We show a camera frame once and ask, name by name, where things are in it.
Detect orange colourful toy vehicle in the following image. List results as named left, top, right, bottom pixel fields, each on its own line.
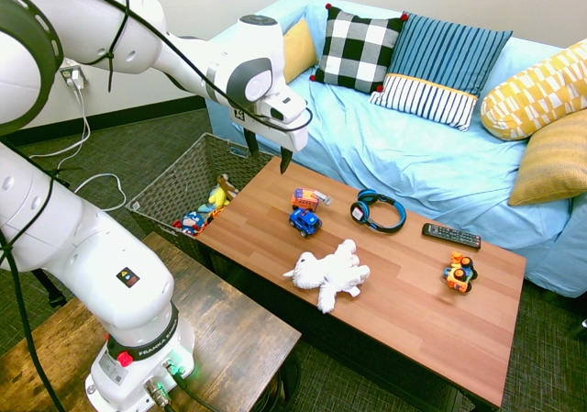
left=442, top=250, right=479, bottom=295

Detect plain yellow pillow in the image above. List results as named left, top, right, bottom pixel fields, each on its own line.
left=282, top=17, right=320, bottom=84

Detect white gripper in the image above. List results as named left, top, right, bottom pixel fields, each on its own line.
left=232, top=106, right=309, bottom=175

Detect wall outlet with chargers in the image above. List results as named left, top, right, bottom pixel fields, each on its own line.
left=59, top=65, right=89, bottom=91

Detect black remote control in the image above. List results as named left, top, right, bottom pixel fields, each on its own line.
left=421, top=222, right=482, bottom=251

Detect yellow white patterned bolster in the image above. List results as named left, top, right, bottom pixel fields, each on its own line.
left=480, top=39, right=587, bottom=141

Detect white fluffy stuffed toy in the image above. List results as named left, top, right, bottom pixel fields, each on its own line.
left=282, top=239, right=371, bottom=315

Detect orange toy truck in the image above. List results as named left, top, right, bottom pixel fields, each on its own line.
left=290, top=187, right=334, bottom=212

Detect blue and black headphones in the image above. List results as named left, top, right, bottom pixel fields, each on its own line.
left=349, top=188, right=407, bottom=235

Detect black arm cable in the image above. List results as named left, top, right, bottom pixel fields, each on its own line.
left=0, top=0, right=316, bottom=133

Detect blue toy police car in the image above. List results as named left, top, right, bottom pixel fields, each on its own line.
left=288, top=207, right=323, bottom=239

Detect dark woven wicker basket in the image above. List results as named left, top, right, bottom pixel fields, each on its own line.
left=126, top=131, right=276, bottom=271

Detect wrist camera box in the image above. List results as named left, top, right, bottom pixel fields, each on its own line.
left=260, top=95, right=307, bottom=125

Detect yellow plush toy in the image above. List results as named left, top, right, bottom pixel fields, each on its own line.
left=197, top=185, right=230, bottom=214

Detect black white checkered pillow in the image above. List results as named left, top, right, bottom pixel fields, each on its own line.
left=309, top=2, right=409, bottom=95

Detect dark rustic wooden stand table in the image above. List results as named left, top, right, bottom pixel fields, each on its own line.
left=0, top=230, right=303, bottom=412

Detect light blue covered sofa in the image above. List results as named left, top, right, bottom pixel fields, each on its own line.
left=205, top=0, right=587, bottom=298

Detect brown plush toy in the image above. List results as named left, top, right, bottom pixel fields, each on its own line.
left=215, top=173, right=239, bottom=200

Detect wooden coffee table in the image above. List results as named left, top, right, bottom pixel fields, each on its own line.
left=196, top=154, right=528, bottom=412

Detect white charger cable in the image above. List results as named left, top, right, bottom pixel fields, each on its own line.
left=29, top=85, right=128, bottom=214

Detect Captain America plush toy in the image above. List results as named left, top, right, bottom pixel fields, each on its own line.
left=172, top=210, right=207, bottom=238

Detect yellow striped pillow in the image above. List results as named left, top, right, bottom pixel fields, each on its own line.
left=507, top=108, right=587, bottom=207

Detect blue striped pillow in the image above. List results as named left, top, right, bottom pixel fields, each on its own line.
left=369, top=12, right=514, bottom=132

